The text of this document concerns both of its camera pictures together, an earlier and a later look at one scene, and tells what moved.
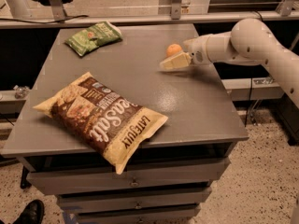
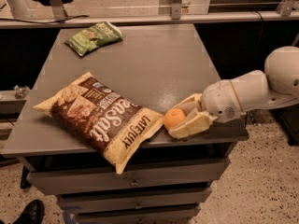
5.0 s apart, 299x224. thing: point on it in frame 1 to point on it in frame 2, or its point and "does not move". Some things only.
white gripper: (198, 50) to (219, 101)
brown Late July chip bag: (104, 118) does not move
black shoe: (32, 214) does not move
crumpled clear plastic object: (21, 91) does not move
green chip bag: (101, 35) does not move
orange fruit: (173, 49) to (173, 118)
